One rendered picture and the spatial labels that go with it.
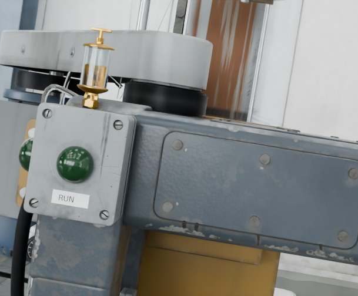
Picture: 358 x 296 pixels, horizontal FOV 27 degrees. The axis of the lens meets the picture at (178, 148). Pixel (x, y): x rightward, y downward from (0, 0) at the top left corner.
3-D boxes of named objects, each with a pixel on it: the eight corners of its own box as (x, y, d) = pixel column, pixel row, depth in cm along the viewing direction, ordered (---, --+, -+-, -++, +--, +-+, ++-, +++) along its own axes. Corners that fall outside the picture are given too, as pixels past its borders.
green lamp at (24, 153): (11, 171, 60) (16, 135, 60) (22, 168, 63) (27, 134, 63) (42, 176, 60) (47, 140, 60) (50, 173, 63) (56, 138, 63)
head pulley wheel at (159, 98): (115, 103, 75) (119, 79, 75) (128, 105, 84) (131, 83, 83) (203, 117, 74) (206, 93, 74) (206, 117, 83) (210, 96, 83)
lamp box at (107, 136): (22, 211, 59) (38, 101, 59) (37, 205, 64) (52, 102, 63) (113, 227, 59) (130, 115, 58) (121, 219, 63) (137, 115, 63)
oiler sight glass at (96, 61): (76, 83, 66) (82, 44, 66) (82, 84, 68) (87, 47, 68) (103, 88, 66) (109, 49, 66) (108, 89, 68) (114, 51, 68)
